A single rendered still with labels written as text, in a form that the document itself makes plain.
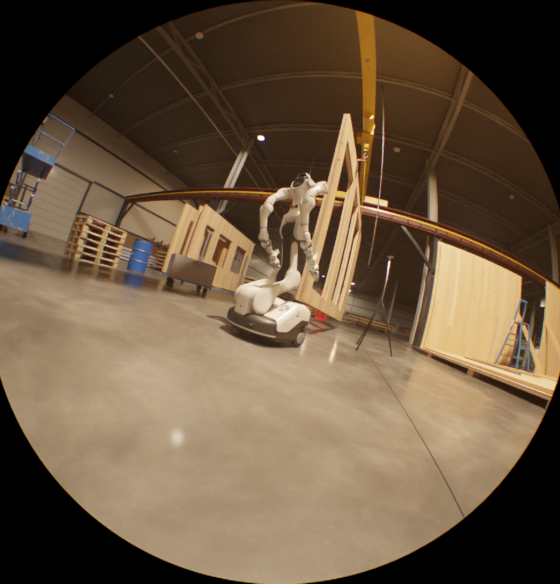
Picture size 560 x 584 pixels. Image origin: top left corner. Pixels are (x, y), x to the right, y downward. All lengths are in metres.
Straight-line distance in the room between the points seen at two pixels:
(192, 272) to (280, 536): 5.35
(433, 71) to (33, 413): 11.89
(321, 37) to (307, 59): 1.48
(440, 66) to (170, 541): 11.75
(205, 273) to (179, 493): 5.34
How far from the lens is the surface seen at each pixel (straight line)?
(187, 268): 5.41
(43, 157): 6.92
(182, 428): 0.53
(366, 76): 6.22
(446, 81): 11.74
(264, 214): 1.92
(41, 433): 0.50
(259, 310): 1.50
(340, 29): 10.85
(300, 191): 1.93
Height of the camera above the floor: 0.35
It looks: 2 degrees up
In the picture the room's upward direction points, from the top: 16 degrees clockwise
